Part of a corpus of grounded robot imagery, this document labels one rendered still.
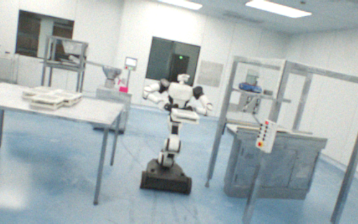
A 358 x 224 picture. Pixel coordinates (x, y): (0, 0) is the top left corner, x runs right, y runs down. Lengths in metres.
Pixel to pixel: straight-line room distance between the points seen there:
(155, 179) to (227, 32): 5.94
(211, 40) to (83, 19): 3.44
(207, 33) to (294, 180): 5.30
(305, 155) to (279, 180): 0.46
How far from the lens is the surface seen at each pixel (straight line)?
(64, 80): 8.13
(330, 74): 2.95
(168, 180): 3.30
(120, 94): 5.17
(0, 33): 8.50
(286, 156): 3.85
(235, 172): 3.54
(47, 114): 2.75
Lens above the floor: 1.48
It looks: 10 degrees down
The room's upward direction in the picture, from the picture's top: 11 degrees clockwise
